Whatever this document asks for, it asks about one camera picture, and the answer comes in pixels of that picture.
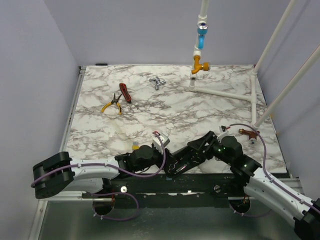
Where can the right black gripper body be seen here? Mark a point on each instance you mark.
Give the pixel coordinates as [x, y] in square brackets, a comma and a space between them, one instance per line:
[211, 141]

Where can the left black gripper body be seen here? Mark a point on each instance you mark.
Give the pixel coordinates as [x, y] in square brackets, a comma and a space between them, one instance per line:
[157, 160]

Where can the silver scissors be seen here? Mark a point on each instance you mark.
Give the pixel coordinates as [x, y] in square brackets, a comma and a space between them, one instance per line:
[180, 167]

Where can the black zip tool case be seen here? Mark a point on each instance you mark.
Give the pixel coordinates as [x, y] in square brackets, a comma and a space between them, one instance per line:
[184, 154]

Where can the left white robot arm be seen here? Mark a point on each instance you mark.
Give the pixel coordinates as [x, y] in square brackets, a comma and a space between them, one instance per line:
[60, 172]

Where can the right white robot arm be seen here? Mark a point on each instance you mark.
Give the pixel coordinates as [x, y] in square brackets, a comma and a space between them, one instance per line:
[300, 211]

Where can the yellow hex key set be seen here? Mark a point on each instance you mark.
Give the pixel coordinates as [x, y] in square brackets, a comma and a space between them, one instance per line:
[135, 145]

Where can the brown brass faucet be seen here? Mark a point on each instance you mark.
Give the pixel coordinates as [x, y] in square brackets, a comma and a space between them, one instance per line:
[252, 135]

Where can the red black utility knife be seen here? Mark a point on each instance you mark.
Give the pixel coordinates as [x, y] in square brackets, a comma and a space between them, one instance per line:
[125, 93]

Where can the orange faucet on pipe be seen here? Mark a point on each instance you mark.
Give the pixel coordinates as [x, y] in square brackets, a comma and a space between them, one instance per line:
[199, 66]

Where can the silver metal faucet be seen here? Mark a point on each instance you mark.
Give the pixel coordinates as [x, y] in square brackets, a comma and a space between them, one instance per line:
[157, 82]

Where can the blue valve on pipe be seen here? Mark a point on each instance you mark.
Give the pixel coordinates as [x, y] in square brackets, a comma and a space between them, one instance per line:
[202, 29]

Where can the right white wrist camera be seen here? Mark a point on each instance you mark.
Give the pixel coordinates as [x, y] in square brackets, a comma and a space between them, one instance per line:
[223, 131]

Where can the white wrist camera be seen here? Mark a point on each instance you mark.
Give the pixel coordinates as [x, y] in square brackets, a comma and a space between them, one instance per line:
[160, 141]
[223, 131]

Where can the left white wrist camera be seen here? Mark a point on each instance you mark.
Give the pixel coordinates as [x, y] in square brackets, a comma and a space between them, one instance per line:
[160, 141]

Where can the aluminium frame rail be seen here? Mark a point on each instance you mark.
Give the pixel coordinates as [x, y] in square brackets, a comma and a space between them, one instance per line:
[42, 204]

